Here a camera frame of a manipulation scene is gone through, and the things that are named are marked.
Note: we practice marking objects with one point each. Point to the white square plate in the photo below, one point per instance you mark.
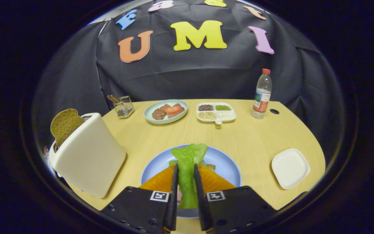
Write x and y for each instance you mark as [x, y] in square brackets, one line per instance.
[290, 168]

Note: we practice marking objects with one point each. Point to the pink ham slice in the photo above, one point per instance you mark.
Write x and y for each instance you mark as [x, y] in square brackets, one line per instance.
[179, 196]

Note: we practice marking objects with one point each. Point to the round brown toast slice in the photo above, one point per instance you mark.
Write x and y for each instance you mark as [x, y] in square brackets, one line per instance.
[65, 125]

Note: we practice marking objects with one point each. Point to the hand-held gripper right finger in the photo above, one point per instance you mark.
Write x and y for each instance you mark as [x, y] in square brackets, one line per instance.
[198, 195]

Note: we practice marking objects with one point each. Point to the light green round plate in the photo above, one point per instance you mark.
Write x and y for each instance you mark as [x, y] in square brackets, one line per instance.
[149, 112]

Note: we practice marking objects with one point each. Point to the red tomato slice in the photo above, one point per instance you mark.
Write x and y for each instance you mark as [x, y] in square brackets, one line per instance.
[172, 109]

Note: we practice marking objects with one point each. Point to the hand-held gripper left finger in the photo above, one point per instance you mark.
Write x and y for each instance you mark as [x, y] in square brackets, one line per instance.
[174, 195]

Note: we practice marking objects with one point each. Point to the clear red-capped water bottle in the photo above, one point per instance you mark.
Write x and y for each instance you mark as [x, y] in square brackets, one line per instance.
[262, 97]

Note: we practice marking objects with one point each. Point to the brown meat slice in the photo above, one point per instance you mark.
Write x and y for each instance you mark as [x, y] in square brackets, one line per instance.
[158, 113]
[179, 112]

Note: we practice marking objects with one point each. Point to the green lettuce leaf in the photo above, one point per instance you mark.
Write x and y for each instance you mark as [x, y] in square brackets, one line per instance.
[187, 169]

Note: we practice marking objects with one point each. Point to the black backdrop cloth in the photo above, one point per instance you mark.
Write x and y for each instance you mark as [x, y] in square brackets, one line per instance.
[190, 74]

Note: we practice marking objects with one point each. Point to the brown wooden chopsticks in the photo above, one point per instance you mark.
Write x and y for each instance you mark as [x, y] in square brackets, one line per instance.
[113, 98]

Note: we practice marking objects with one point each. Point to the white toaster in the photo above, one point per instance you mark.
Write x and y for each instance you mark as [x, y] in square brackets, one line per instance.
[89, 159]

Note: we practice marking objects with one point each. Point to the white divided seed tray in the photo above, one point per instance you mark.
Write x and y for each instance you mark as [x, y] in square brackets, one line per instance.
[227, 115]

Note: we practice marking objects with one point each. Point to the square brown toast slice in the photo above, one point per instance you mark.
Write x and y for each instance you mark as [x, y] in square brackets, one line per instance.
[210, 167]

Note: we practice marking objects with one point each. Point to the blue round plate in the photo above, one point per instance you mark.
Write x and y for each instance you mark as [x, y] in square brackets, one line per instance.
[222, 162]

